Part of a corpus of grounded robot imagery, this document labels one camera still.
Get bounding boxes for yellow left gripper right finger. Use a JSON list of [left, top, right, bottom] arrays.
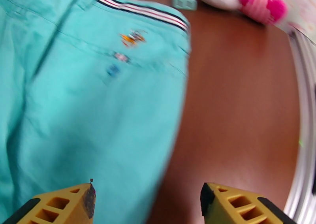
[[199, 182, 297, 224]]

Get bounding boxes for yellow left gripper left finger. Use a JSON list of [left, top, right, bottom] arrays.
[[0, 178, 97, 224]]

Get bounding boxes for teal trousers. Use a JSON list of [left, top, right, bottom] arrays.
[[0, 0, 192, 224]]

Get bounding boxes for aluminium table side rail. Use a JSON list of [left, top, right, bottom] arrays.
[[283, 29, 316, 224]]

